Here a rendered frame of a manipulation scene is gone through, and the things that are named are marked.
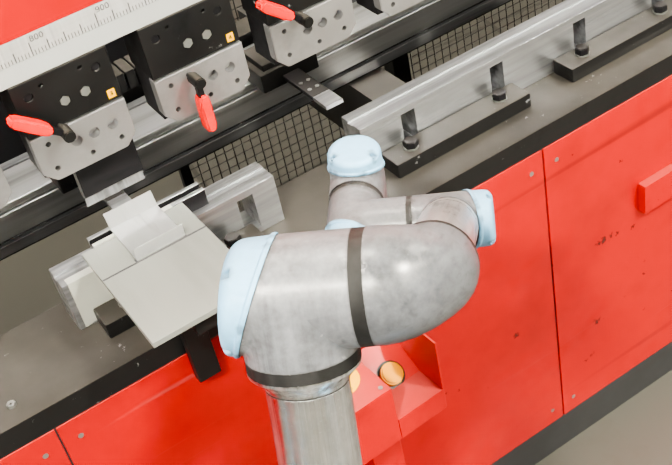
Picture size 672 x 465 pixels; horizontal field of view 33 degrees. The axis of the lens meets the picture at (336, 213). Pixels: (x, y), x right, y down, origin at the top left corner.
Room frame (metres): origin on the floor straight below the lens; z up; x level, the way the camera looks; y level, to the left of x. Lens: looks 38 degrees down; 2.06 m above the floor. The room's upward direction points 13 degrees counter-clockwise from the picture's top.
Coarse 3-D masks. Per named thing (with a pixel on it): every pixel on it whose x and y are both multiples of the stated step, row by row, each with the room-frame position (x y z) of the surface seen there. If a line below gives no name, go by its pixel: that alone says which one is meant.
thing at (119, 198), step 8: (72, 176) 1.61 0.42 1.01; (56, 184) 1.62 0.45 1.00; (64, 184) 1.60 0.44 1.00; (72, 184) 1.61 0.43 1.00; (64, 192) 1.60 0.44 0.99; (120, 192) 1.54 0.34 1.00; (104, 200) 1.53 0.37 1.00; (112, 200) 1.52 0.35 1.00; (120, 200) 1.51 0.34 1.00; (128, 200) 1.51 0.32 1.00; (112, 208) 1.50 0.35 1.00
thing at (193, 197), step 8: (192, 184) 1.52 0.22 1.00; (176, 192) 1.51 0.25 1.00; (184, 192) 1.51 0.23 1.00; (192, 192) 1.50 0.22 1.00; (200, 192) 1.50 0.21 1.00; (160, 200) 1.50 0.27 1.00; (168, 200) 1.49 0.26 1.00; (176, 200) 1.49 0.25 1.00; (184, 200) 1.48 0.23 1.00; (192, 200) 1.49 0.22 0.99; (200, 200) 1.49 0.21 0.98; (192, 208) 1.49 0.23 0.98; (104, 232) 1.45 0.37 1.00; (112, 232) 1.45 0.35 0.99; (88, 240) 1.44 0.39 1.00; (96, 240) 1.44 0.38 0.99
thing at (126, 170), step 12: (132, 144) 1.47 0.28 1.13; (108, 156) 1.45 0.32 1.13; (120, 156) 1.46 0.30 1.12; (132, 156) 1.47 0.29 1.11; (84, 168) 1.43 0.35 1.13; (96, 168) 1.44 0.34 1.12; (108, 168) 1.45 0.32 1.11; (120, 168) 1.45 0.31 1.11; (132, 168) 1.46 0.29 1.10; (84, 180) 1.43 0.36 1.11; (96, 180) 1.44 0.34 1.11; (108, 180) 1.44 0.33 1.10; (120, 180) 1.45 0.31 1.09; (132, 180) 1.47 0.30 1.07; (84, 192) 1.43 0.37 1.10; (96, 192) 1.43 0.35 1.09; (108, 192) 1.45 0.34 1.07
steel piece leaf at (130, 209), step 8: (136, 200) 1.48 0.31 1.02; (144, 200) 1.48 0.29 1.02; (152, 200) 1.49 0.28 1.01; (120, 208) 1.47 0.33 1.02; (128, 208) 1.47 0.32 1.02; (136, 208) 1.47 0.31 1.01; (144, 208) 1.48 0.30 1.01; (104, 216) 1.46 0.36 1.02; (112, 216) 1.46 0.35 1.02; (120, 216) 1.46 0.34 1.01; (128, 216) 1.46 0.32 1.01; (112, 224) 1.45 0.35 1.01
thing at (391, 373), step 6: (384, 366) 1.28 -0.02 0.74; (390, 366) 1.28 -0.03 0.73; (396, 366) 1.28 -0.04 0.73; (384, 372) 1.27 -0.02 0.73; (390, 372) 1.27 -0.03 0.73; (396, 372) 1.27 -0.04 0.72; (402, 372) 1.27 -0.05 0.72; (384, 378) 1.26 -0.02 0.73; (390, 378) 1.26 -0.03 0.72; (396, 378) 1.26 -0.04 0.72; (402, 378) 1.26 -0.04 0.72; (390, 384) 1.25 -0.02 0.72; (396, 384) 1.26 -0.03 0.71
